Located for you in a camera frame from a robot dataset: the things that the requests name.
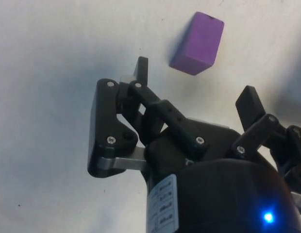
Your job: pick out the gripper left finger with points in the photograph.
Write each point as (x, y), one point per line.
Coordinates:
(104, 121)

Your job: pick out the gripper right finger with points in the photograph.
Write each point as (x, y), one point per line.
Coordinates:
(250, 106)

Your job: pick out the purple triangular block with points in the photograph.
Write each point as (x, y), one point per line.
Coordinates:
(199, 43)

